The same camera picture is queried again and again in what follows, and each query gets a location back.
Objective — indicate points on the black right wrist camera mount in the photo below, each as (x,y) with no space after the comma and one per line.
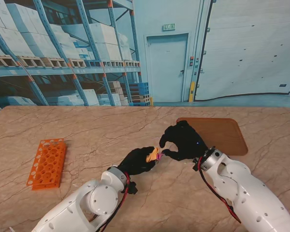
(195,165)

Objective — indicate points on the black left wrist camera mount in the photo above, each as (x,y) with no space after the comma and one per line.
(131,188)

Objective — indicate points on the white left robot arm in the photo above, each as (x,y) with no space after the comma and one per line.
(87,203)

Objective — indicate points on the warehouse print backdrop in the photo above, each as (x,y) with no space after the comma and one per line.
(159,24)

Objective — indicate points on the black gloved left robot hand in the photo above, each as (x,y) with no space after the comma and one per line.
(137,162)

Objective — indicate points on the yellow orange cloth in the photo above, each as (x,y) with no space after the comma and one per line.
(151,154)

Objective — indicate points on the brown wooden tray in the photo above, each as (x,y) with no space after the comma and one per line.
(227,135)

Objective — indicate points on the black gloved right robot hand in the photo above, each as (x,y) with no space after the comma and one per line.
(186,142)

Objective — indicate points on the orange plastic test tube rack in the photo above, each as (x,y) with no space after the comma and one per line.
(47,164)

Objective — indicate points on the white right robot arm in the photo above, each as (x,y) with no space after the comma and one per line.
(244,195)

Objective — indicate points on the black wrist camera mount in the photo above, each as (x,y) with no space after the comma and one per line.
(131,188)
(195,165)

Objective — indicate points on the pink rubber band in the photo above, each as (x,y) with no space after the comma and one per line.
(159,156)

